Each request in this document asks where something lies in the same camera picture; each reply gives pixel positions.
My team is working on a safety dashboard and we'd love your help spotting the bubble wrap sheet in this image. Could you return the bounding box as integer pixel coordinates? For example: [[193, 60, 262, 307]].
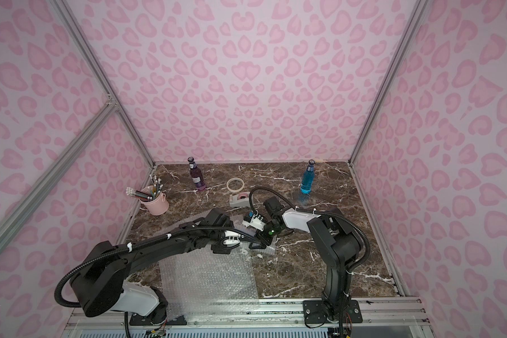
[[208, 215, 276, 257], [159, 247, 259, 321]]

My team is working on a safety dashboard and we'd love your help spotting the white tape dispenser pink roll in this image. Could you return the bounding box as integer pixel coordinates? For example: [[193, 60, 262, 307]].
[[229, 192, 250, 208]]

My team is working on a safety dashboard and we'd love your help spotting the blue glass bottle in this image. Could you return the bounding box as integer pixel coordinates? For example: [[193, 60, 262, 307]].
[[300, 159, 315, 194]]

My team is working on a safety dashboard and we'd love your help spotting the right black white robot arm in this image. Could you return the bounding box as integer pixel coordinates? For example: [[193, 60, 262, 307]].
[[243, 187, 371, 325]]

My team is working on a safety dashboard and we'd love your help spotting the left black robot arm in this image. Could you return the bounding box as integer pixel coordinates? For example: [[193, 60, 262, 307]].
[[54, 208, 253, 324]]

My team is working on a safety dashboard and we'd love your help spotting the beige masking tape roll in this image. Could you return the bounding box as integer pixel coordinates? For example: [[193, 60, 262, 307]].
[[226, 177, 245, 194]]

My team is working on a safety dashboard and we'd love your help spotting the pink pen cup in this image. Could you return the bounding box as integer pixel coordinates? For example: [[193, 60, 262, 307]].
[[141, 185, 169, 215]]

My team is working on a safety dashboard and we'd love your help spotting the purple glass bottle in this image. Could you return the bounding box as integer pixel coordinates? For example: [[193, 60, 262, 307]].
[[187, 156, 206, 191]]

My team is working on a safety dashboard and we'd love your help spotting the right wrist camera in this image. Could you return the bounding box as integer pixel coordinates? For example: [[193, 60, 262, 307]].
[[242, 212, 266, 231]]

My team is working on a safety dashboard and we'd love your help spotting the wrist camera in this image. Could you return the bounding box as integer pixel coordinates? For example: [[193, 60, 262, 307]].
[[223, 231, 241, 248], [242, 212, 266, 231]]

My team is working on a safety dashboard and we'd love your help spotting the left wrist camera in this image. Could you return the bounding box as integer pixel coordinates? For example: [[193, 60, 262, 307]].
[[223, 231, 241, 248]]

